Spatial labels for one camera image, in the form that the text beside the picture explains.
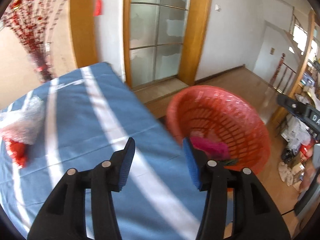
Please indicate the cluttered shelf rack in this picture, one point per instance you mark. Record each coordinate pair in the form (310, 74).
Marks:
(296, 167)

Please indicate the white wall light switch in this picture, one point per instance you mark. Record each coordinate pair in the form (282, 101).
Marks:
(217, 8)

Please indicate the red plastic bag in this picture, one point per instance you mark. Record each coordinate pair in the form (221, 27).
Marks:
(16, 151)

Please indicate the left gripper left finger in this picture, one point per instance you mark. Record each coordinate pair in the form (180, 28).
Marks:
(62, 215)

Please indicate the blue striped tablecloth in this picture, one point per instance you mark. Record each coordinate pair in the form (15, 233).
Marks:
(90, 114)

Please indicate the frosted glass sliding door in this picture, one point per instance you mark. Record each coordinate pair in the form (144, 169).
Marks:
(163, 39)

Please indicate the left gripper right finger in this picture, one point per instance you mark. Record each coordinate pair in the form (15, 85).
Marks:
(255, 215)

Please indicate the green plastic bag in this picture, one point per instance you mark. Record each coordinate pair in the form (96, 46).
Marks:
(228, 162)

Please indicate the pink plastic bag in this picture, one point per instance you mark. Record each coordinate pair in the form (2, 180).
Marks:
(214, 150)

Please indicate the wooden stair railing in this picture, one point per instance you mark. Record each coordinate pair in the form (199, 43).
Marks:
(282, 76)

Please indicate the bubble wrap sheet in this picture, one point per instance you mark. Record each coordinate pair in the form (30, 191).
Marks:
(23, 125)

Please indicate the red berry branches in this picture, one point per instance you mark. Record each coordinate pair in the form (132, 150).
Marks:
(33, 22)

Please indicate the red plastic trash basket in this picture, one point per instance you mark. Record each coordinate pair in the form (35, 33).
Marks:
(218, 115)

